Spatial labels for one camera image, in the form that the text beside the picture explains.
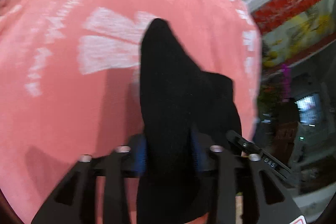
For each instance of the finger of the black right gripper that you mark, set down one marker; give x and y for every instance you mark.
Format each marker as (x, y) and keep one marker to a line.
(278, 168)

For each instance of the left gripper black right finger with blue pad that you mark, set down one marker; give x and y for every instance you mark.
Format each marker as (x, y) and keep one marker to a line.
(202, 143)

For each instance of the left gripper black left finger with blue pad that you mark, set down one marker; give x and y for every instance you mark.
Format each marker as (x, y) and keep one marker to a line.
(135, 163)

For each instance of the black garment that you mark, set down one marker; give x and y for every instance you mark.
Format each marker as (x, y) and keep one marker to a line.
(178, 100)

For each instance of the bright window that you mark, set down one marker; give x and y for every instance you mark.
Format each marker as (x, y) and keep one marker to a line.
(310, 110)

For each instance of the purple orchid flowers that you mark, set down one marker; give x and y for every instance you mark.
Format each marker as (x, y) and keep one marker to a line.
(286, 82)

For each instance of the pink printed bed blanket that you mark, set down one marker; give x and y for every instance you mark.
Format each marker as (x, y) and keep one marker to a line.
(69, 78)

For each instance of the red yellow wall painting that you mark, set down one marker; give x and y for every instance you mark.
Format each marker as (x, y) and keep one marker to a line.
(292, 28)

